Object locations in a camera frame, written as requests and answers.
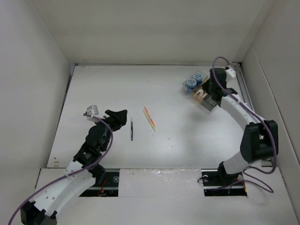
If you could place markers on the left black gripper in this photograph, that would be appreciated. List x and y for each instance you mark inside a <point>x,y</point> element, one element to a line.
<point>116,120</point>

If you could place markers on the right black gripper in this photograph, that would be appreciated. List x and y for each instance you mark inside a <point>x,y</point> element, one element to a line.
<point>206,87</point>

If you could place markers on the black pen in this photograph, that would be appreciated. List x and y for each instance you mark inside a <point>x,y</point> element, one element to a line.
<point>132,128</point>

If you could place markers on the blue tape roll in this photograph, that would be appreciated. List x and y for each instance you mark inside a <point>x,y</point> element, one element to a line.
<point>198,76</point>
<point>190,84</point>

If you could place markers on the orange pink highlighter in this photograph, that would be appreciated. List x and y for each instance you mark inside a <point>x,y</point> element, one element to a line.
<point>148,114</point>

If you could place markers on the yellow highlighter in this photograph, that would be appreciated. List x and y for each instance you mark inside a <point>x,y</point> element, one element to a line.
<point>149,121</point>

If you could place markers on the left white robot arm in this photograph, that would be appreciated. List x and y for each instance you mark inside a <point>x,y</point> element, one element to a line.
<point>84,171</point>

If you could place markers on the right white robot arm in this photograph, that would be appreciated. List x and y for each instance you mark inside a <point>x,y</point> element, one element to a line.
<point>260,136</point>

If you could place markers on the three compartment plastic organizer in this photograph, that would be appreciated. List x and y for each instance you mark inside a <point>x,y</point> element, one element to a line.
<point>206,101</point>

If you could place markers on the aluminium side rail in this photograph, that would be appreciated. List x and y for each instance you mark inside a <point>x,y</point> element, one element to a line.
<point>260,136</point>

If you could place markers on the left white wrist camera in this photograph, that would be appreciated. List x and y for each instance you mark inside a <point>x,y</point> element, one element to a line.
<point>92,112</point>

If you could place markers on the left base mounting rail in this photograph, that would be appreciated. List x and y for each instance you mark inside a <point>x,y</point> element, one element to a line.
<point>109,187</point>

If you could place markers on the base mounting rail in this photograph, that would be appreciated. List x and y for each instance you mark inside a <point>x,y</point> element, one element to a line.
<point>215,185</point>
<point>109,187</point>

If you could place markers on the right base mounting rail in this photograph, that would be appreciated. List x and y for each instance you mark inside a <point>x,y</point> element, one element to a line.
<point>215,185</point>

